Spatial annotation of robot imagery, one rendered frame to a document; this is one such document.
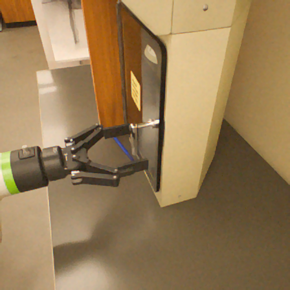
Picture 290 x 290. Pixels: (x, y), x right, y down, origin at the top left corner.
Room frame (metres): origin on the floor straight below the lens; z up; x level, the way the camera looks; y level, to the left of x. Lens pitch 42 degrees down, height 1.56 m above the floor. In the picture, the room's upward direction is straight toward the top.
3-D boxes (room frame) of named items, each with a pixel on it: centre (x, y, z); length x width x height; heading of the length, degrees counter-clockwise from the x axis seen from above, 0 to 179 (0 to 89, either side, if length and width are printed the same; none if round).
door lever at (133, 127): (0.48, 0.01, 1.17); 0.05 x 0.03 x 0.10; 109
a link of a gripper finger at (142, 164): (0.40, 0.03, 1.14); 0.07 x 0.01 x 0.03; 109
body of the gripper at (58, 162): (0.43, 0.18, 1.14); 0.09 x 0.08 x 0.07; 109
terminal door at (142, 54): (0.59, 0.02, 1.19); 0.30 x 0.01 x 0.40; 19
